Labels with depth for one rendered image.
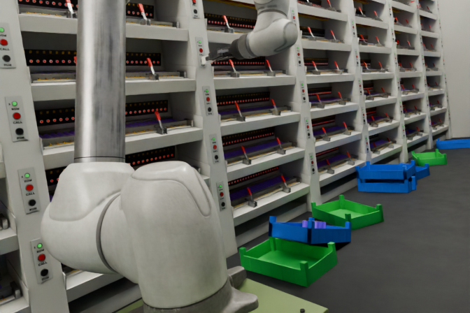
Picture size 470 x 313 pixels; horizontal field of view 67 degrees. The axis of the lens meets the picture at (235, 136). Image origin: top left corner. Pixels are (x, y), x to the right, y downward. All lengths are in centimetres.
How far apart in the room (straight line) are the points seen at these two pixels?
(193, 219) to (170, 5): 116
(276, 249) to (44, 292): 87
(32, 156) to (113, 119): 43
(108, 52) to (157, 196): 35
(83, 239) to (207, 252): 23
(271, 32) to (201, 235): 77
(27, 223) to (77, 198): 45
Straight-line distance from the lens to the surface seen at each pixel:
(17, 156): 114
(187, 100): 151
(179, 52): 154
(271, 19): 123
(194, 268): 60
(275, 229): 146
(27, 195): 115
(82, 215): 71
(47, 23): 124
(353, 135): 249
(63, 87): 120
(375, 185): 238
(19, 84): 116
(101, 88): 78
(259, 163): 169
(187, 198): 58
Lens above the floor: 59
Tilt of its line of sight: 3 degrees down
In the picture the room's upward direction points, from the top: 8 degrees counter-clockwise
